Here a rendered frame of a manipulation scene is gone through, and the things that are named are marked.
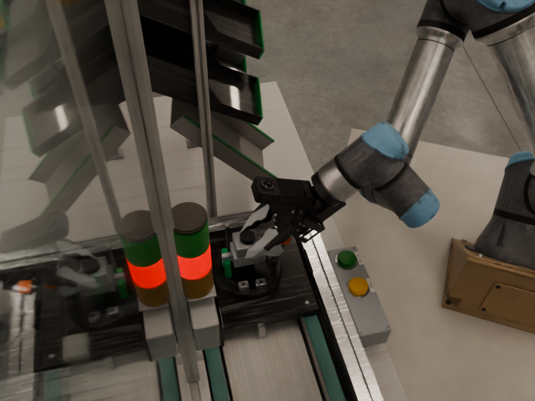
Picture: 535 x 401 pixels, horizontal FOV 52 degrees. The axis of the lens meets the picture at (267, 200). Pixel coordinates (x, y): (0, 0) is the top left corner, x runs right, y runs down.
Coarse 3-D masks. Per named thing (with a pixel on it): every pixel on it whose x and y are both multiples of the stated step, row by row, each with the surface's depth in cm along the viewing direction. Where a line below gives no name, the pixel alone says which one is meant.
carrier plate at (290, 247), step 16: (224, 240) 121; (288, 256) 118; (288, 272) 116; (304, 272) 116; (288, 288) 113; (304, 288) 113; (224, 304) 111; (240, 304) 111; (256, 304) 111; (272, 304) 111; (288, 304) 111; (304, 304) 111; (224, 320) 108; (240, 320) 108; (256, 320) 108; (272, 320) 109
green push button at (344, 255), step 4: (340, 252) 120; (344, 252) 119; (348, 252) 119; (352, 252) 119; (340, 256) 119; (344, 256) 119; (348, 256) 119; (352, 256) 119; (340, 260) 118; (344, 260) 118; (348, 260) 118; (352, 260) 118; (340, 264) 118; (344, 264) 118; (348, 264) 117; (352, 264) 118
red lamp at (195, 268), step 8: (208, 248) 72; (200, 256) 71; (208, 256) 73; (184, 264) 72; (192, 264) 72; (200, 264) 72; (208, 264) 74; (184, 272) 73; (192, 272) 73; (200, 272) 73; (208, 272) 75
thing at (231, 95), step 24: (144, 24) 108; (168, 48) 112; (192, 48) 113; (168, 72) 102; (192, 72) 102; (216, 72) 117; (240, 72) 118; (192, 96) 106; (216, 96) 107; (240, 96) 116
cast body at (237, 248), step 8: (240, 232) 108; (248, 232) 107; (232, 240) 109; (240, 240) 106; (248, 240) 105; (256, 240) 107; (232, 248) 109; (240, 248) 106; (224, 256) 109; (232, 256) 108; (240, 256) 107; (264, 256) 109; (240, 264) 109; (248, 264) 110
